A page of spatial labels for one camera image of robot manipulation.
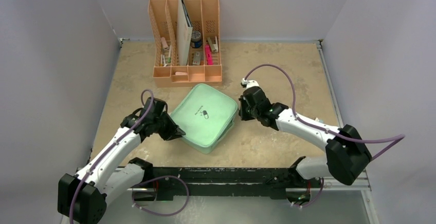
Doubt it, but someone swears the pink item in organizer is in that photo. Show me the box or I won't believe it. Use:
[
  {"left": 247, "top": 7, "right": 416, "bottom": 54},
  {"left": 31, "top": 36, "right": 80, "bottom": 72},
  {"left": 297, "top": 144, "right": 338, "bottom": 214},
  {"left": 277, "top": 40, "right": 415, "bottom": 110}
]
[{"left": 205, "top": 44, "right": 213, "bottom": 65}]

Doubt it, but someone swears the peach desk organizer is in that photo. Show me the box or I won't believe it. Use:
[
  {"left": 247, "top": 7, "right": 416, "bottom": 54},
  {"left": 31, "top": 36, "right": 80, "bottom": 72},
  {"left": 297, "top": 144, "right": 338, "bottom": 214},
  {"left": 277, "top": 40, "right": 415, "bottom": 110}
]
[{"left": 148, "top": 0, "right": 223, "bottom": 88}]

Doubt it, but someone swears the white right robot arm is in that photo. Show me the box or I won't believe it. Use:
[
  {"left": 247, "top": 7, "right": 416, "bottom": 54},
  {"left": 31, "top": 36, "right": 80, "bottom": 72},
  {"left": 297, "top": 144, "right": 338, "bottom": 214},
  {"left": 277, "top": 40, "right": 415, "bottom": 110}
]
[{"left": 239, "top": 86, "right": 372, "bottom": 186}]

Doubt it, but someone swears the grey stapler in organizer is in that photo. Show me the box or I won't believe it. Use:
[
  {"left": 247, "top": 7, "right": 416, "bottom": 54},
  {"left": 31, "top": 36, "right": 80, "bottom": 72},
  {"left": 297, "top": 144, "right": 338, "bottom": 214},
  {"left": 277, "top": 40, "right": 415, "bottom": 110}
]
[{"left": 207, "top": 37, "right": 219, "bottom": 53}]

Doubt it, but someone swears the small grey box organizer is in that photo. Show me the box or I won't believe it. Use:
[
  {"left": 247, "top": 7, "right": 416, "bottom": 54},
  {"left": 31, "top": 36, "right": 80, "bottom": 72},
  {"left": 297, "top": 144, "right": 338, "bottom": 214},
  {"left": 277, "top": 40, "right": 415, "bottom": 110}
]
[{"left": 192, "top": 51, "right": 203, "bottom": 65}]

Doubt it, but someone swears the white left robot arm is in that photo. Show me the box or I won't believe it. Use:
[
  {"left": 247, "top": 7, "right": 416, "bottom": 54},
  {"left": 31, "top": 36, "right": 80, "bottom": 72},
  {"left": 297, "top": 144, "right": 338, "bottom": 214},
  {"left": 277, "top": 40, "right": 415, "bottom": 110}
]
[{"left": 57, "top": 97, "right": 185, "bottom": 223}]

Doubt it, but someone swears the mint green case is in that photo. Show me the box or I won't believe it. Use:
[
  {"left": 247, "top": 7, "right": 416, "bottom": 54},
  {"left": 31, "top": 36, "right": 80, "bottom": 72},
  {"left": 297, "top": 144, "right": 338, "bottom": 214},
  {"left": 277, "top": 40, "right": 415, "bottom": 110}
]
[{"left": 170, "top": 83, "right": 238, "bottom": 154}]

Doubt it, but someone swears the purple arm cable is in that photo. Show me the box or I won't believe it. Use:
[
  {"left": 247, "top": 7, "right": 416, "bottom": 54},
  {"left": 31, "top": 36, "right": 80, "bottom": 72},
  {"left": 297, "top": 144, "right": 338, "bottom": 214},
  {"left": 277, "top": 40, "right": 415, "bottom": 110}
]
[
  {"left": 69, "top": 89, "right": 156, "bottom": 224},
  {"left": 243, "top": 64, "right": 406, "bottom": 162}
]

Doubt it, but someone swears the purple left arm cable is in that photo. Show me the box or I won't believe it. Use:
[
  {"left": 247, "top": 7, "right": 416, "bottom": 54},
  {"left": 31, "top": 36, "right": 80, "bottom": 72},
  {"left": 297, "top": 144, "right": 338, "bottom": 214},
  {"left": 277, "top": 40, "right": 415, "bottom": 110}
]
[{"left": 69, "top": 89, "right": 156, "bottom": 224}]

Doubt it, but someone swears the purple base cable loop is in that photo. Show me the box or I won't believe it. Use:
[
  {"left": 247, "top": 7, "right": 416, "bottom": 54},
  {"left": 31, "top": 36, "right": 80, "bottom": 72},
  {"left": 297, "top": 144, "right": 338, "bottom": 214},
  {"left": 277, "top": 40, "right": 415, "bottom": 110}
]
[{"left": 131, "top": 173, "right": 189, "bottom": 216}]

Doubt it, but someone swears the dark round jar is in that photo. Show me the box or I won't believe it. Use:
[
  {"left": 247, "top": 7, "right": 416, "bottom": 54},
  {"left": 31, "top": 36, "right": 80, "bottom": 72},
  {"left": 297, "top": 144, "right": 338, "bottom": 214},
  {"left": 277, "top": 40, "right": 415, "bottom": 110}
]
[{"left": 190, "top": 30, "right": 203, "bottom": 49}]

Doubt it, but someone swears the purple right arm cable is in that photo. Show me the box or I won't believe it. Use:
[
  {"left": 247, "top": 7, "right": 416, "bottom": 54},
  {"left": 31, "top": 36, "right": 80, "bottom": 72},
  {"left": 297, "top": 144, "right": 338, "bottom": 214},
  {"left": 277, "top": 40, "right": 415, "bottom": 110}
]
[{"left": 243, "top": 64, "right": 406, "bottom": 162}]

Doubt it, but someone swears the pink tube in organizer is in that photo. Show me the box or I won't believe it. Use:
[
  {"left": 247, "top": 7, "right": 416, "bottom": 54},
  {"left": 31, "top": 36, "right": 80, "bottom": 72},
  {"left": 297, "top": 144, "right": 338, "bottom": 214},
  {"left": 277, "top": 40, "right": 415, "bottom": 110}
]
[{"left": 161, "top": 37, "right": 170, "bottom": 50}]

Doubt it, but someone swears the white board in organizer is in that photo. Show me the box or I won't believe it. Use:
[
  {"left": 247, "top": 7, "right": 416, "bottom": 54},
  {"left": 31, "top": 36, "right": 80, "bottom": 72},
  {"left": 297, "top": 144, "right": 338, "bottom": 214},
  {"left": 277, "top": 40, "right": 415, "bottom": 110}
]
[{"left": 177, "top": 0, "right": 193, "bottom": 66}]

